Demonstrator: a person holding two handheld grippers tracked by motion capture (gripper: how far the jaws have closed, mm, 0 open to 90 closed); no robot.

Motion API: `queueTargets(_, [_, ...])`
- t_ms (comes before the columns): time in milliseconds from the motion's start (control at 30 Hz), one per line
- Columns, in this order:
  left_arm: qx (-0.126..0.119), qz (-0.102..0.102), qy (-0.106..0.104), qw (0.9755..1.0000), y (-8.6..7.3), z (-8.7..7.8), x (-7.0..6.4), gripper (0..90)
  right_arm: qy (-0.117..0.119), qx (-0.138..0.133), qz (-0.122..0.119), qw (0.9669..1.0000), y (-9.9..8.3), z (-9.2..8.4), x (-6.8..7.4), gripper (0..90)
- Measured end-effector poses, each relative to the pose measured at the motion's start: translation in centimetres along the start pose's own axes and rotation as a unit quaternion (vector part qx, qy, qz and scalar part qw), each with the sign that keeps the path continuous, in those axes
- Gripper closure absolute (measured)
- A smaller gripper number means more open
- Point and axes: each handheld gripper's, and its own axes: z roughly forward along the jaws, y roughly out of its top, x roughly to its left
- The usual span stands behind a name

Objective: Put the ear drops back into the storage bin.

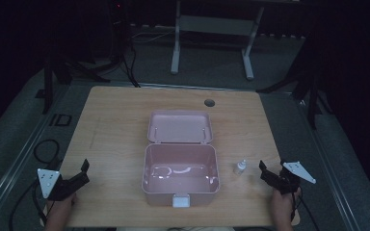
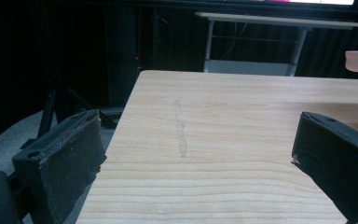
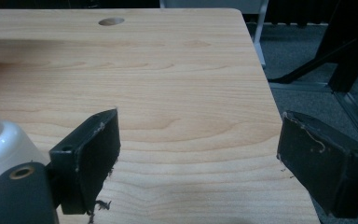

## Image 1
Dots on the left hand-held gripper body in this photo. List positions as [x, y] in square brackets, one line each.
[48, 181]

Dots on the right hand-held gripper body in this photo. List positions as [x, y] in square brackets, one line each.
[298, 171]

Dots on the person's right hand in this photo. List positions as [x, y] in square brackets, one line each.
[282, 205]

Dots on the person's left hand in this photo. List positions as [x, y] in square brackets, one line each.
[61, 208]

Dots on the small clear plastic bottle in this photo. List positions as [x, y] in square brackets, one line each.
[239, 167]

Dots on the black tripod stand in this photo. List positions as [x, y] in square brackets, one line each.
[310, 93]
[54, 69]

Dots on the pink plastic box with lid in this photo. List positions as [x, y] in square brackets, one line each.
[179, 160]

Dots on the white metal desk frame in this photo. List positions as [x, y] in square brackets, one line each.
[216, 25]

